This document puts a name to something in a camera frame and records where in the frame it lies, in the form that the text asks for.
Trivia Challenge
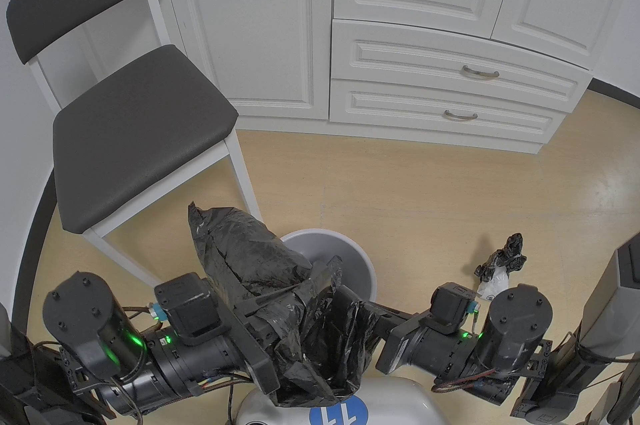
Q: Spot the black plastic bag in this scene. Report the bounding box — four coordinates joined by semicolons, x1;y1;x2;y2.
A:
187;201;382;406

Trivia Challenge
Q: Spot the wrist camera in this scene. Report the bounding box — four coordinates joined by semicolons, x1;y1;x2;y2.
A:
430;282;481;335
154;274;223;346

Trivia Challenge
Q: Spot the white chair dark grey seat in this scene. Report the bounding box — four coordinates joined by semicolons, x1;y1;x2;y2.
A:
6;0;265;295

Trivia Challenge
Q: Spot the black cable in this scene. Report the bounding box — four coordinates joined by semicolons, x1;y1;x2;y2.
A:
226;383;243;425

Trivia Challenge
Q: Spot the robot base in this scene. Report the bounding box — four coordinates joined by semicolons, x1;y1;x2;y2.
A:
234;375;443;425

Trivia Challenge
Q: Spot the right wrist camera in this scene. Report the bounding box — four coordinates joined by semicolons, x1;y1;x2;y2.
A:
430;282;481;335

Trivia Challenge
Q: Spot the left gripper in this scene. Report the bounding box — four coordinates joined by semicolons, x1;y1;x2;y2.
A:
149;282;314;403

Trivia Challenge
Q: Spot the crumpled white printed wrapper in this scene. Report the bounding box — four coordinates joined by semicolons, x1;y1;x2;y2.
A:
475;267;512;302

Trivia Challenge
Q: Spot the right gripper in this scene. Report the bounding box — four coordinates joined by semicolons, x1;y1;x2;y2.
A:
370;300;482;381

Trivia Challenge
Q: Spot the crumpled black plastic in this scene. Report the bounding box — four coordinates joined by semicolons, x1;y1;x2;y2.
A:
472;233;527;284

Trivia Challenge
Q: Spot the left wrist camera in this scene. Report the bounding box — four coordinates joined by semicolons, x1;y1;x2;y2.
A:
154;274;223;346

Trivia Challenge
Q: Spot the white trash bin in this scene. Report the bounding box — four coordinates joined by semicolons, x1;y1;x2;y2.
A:
280;228;377;305

